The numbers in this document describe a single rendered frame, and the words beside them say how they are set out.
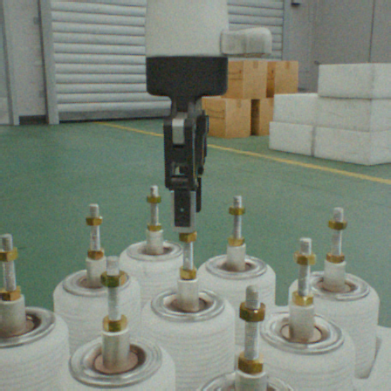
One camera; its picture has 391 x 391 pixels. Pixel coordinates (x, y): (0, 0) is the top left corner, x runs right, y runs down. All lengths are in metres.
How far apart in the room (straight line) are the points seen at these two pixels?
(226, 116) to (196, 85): 3.56
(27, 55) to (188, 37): 5.05
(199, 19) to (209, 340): 0.29
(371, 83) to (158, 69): 2.48
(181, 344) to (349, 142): 2.56
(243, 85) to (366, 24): 3.02
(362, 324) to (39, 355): 0.32
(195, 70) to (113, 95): 5.24
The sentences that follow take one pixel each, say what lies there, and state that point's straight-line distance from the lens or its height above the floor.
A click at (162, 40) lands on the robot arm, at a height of 0.51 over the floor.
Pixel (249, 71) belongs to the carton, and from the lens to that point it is 4.11.
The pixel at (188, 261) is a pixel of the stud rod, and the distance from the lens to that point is 0.50.
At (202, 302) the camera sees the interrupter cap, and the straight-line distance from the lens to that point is 0.53.
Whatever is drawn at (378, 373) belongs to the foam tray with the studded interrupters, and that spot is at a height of 0.18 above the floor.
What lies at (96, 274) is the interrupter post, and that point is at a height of 0.27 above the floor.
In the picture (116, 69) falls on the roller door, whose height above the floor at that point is 0.55.
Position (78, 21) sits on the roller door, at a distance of 5.58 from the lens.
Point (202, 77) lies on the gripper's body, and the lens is 0.44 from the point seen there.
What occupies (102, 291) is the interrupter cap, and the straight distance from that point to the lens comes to 0.56.
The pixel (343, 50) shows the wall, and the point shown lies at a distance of 7.01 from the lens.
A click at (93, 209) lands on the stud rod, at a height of 0.34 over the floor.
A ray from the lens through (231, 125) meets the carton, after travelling 4.03.
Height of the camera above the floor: 0.48
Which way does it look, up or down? 13 degrees down
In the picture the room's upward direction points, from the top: straight up
